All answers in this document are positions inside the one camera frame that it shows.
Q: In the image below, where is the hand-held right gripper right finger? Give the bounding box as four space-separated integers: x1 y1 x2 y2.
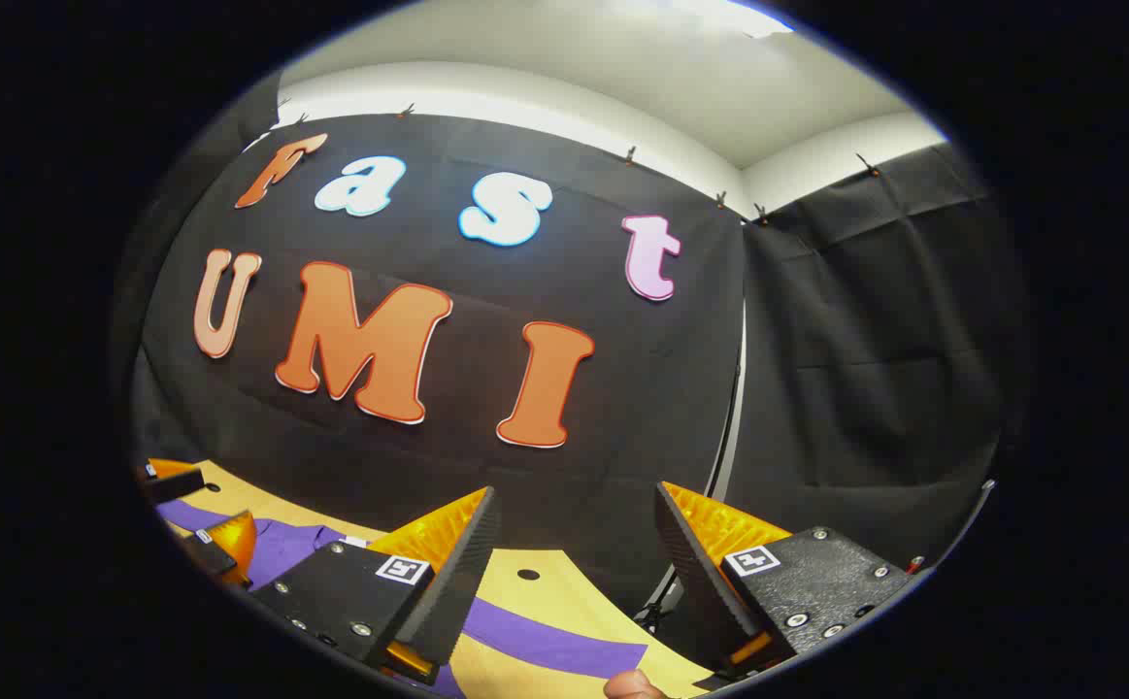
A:
653 481 916 679

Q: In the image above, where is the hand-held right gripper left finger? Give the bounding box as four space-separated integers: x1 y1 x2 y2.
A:
249 485 504 688

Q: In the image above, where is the purple shirt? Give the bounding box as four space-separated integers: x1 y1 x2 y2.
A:
156 498 649 699

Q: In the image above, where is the white backdrop stand pole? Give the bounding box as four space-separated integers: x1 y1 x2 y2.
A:
637 291 751 622

